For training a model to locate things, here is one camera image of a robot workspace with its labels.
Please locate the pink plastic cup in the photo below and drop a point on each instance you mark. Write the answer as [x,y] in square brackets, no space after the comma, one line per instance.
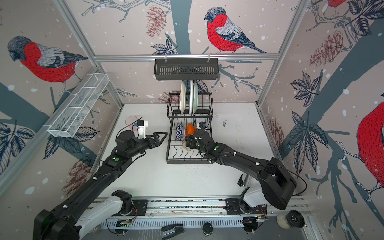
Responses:
[131,123]

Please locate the cream white plate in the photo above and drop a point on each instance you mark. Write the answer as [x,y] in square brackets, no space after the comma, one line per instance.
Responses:
[183,95]

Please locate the orange bowl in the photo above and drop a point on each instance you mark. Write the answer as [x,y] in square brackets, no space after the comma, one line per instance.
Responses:
[190,130]

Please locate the mint green plate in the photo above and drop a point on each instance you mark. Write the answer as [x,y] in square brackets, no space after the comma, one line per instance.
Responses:
[194,97]

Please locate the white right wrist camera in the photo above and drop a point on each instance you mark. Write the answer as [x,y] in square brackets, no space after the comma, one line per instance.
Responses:
[202,125]

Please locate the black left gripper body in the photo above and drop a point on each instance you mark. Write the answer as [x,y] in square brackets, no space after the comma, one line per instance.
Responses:
[142,145]

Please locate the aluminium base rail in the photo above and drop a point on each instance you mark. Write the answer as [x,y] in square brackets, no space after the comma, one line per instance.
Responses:
[155,213]

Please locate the black hanging wall basket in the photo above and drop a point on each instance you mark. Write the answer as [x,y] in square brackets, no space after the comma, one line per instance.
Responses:
[186,69]

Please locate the black stapler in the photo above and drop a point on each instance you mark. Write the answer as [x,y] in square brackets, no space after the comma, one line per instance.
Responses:
[171,231]

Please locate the white mesh wall basket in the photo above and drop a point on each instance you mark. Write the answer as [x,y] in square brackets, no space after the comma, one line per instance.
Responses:
[81,102]

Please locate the black wire dish rack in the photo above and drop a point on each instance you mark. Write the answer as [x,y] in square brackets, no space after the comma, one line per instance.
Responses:
[176,155]

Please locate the blue zigzag patterned bowl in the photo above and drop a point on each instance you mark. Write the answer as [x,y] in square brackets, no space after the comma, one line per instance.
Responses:
[180,132]

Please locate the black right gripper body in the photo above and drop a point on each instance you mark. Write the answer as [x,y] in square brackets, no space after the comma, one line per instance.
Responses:
[195,144]

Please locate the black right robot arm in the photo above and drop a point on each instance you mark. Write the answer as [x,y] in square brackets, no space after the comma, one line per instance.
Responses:
[277,182]

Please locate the horizontal aluminium crossbar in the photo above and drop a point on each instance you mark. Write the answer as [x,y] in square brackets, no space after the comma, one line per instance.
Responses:
[220,57]

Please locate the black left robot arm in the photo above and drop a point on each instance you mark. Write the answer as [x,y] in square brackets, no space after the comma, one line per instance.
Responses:
[63,221]

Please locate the black round cap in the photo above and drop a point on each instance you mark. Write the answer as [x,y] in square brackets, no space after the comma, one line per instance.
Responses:
[207,229]

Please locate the yellow plastic cup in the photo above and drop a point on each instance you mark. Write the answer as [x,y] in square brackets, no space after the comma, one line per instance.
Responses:
[184,145]

